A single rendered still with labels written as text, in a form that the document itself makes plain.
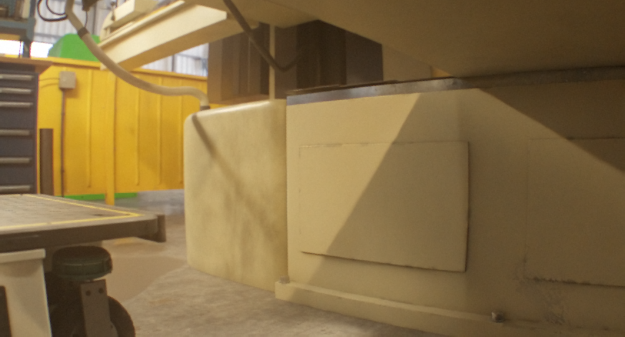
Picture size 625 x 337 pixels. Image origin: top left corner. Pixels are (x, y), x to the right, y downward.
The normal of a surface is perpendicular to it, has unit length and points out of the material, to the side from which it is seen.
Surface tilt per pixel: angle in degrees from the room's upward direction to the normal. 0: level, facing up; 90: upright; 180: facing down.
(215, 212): 90
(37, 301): 90
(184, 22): 90
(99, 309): 90
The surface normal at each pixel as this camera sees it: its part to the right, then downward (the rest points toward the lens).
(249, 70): -0.65, 0.01
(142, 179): 0.76, 0.00
